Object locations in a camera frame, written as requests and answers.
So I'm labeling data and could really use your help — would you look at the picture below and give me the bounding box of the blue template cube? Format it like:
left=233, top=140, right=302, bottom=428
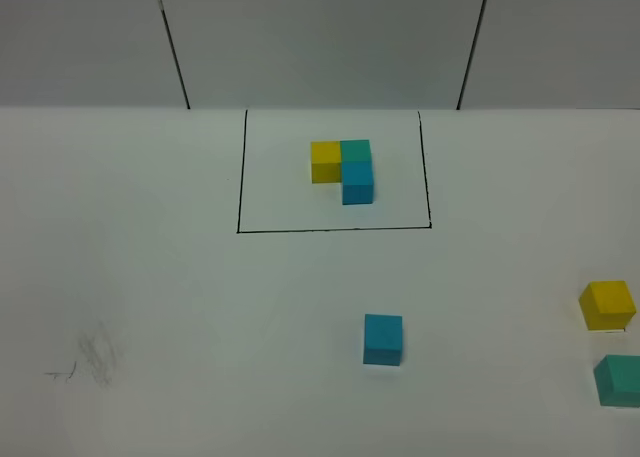
left=341, top=161, right=374, bottom=205

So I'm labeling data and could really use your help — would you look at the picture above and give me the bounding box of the yellow template cube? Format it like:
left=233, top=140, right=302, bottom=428
left=311, top=141, right=342, bottom=184

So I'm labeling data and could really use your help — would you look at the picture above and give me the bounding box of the green template cube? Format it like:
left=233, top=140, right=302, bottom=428
left=340, top=139, right=372, bottom=163

